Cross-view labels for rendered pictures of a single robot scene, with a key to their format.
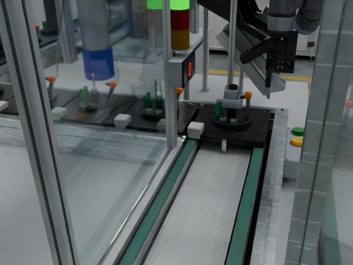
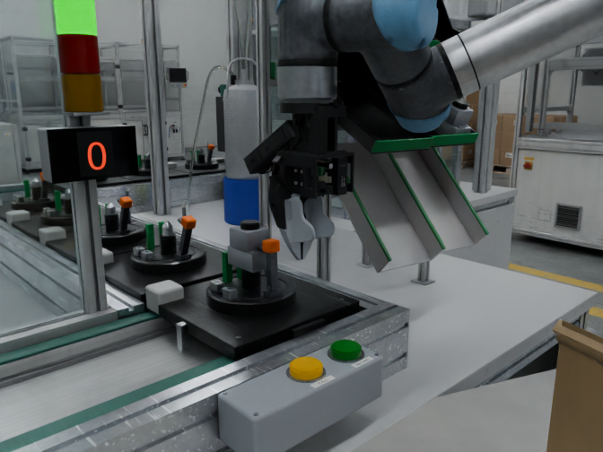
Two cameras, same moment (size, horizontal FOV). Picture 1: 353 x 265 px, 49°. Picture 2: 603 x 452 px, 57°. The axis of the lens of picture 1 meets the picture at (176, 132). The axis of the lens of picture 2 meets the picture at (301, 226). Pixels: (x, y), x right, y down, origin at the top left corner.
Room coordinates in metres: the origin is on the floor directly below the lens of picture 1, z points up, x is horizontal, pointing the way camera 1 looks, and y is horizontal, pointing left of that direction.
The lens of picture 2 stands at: (0.49, -0.66, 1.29)
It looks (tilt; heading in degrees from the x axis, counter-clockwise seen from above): 14 degrees down; 30
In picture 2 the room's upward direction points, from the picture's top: straight up
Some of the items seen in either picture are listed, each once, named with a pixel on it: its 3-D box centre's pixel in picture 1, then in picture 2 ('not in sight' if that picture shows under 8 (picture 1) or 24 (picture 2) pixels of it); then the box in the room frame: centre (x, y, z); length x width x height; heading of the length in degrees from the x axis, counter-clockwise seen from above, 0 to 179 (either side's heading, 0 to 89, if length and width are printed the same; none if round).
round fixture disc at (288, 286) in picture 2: (231, 118); (251, 292); (1.15, -0.18, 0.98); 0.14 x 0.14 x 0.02
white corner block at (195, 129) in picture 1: (195, 130); (164, 297); (1.09, -0.06, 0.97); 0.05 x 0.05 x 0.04; 73
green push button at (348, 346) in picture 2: (298, 132); (345, 352); (1.07, -0.38, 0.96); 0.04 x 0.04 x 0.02
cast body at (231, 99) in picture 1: (229, 95); (246, 242); (1.15, -0.17, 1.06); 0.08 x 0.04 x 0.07; 73
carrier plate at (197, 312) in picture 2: (231, 123); (251, 304); (1.15, -0.18, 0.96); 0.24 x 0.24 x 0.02; 73
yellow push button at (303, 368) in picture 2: (298, 142); (306, 371); (1.01, -0.36, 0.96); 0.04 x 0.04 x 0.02
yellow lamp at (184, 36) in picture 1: (179, 38); (83, 92); (1.00, -0.01, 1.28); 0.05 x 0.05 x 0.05
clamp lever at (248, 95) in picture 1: (245, 103); (268, 264); (1.14, -0.22, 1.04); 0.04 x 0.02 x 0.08; 73
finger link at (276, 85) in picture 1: (275, 87); (301, 230); (1.10, -0.30, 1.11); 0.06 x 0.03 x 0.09; 73
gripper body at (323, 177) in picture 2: (280, 51); (311, 150); (1.11, -0.31, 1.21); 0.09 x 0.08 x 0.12; 73
